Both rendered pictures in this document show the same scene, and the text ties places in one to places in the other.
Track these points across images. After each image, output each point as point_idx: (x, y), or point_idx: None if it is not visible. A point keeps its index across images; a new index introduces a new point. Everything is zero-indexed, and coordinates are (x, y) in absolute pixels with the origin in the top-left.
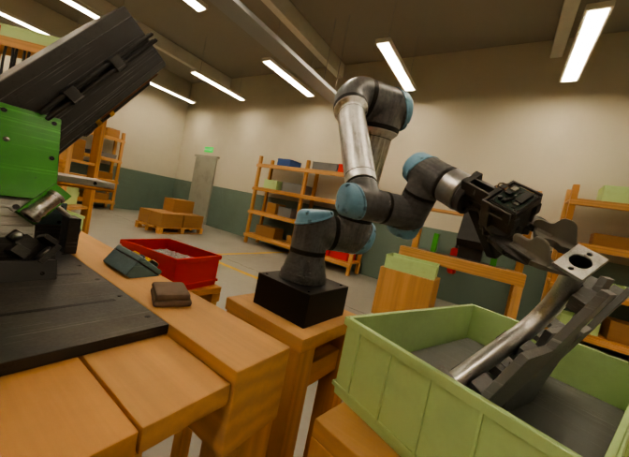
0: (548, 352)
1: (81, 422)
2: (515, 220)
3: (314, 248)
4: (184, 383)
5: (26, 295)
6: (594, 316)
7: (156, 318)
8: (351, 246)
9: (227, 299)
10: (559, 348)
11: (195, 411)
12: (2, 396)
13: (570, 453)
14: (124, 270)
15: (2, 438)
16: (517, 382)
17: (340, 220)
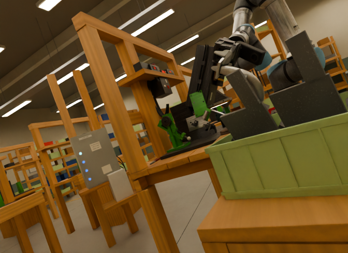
0: (240, 110)
1: (184, 156)
2: (216, 60)
3: (277, 87)
4: (203, 150)
5: (203, 139)
6: (245, 83)
7: (216, 138)
8: (300, 73)
9: None
10: (254, 105)
11: (201, 155)
12: (182, 154)
13: (209, 145)
14: None
15: (176, 157)
16: (248, 128)
17: (286, 62)
